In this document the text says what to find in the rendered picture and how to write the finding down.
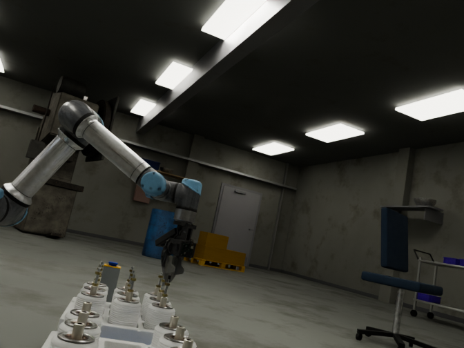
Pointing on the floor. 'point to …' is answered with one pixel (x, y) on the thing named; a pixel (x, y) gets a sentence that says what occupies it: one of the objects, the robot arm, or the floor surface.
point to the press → (45, 227)
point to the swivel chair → (393, 251)
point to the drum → (156, 222)
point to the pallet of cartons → (217, 253)
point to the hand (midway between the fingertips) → (167, 277)
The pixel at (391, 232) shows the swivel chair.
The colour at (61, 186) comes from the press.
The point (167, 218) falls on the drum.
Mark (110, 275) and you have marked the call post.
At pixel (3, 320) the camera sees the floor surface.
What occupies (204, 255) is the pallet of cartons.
